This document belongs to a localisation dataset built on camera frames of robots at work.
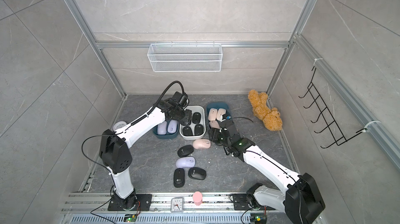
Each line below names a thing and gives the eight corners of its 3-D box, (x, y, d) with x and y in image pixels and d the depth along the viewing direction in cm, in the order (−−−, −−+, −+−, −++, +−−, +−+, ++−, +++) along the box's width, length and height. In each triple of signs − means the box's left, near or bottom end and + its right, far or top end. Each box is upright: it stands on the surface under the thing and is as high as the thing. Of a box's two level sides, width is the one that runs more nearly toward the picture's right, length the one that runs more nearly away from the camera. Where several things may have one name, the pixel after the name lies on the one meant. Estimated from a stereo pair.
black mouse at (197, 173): (188, 179, 82) (187, 178, 79) (189, 169, 86) (188, 167, 83) (205, 179, 82) (206, 178, 79) (205, 169, 86) (205, 167, 83)
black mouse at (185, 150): (179, 158, 89) (179, 157, 87) (176, 151, 92) (176, 149, 90) (194, 151, 92) (194, 150, 90) (191, 144, 95) (191, 143, 93)
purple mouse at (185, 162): (176, 167, 86) (175, 165, 84) (177, 158, 89) (176, 156, 87) (195, 167, 86) (195, 165, 84) (195, 158, 89) (195, 156, 87)
